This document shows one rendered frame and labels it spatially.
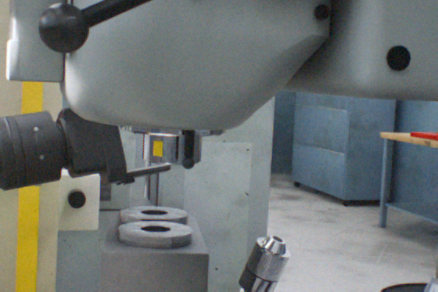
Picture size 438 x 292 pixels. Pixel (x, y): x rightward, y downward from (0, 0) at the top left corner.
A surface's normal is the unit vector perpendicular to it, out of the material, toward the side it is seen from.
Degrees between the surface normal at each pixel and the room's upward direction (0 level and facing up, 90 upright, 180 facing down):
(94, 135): 74
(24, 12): 90
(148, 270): 90
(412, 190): 90
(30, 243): 90
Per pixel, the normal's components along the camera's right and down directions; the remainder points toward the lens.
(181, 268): 0.11, 0.07
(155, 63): 0.18, 0.53
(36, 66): 0.32, 0.08
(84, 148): 0.36, -0.20
